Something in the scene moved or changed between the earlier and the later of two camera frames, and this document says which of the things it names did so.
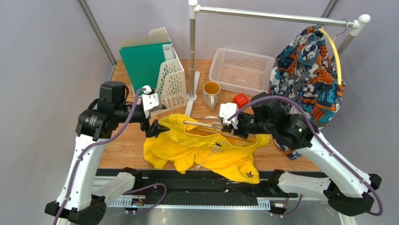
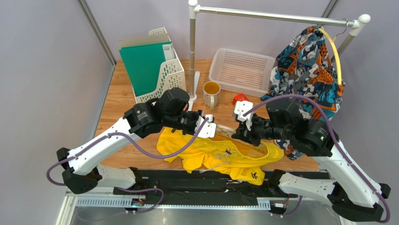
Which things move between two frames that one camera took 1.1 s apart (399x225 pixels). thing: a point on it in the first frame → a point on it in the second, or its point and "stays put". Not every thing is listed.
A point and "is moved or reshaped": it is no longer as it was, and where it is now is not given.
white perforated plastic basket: (241, 71) stays put
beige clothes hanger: (214, 124) is moved or reshaped
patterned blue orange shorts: (305, 71) stays put
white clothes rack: (194, 8) stays put
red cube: (240, 100) stays put
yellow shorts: (206, 145) is moved or reshaped
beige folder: (157, 39) stays put
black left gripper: (154, 129) → (195, 115)
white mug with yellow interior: (211, 90) stays put
